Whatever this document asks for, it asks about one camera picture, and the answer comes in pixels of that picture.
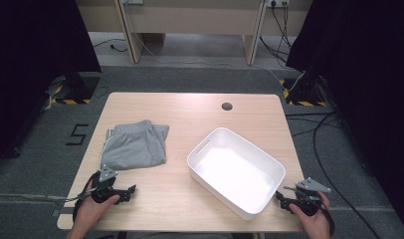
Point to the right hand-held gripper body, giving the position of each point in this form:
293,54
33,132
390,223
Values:
307,197

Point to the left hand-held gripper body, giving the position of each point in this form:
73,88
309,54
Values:
105,191

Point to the person's right hand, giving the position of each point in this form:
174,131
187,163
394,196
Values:
311,220

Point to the person's left hand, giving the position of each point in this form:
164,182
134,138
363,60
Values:
92,210

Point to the folded gray pants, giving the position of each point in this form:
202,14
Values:
133,147

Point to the white plastic bin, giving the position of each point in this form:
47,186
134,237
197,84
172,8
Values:
236,172

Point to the black stand base, hazard tape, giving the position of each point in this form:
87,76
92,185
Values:
79,89
302,93

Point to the black curtain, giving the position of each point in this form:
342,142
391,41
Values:
31,66
365,83

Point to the beige wooden desk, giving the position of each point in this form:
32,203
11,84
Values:
196,20

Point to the white wall socket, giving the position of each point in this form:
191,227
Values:
278,2

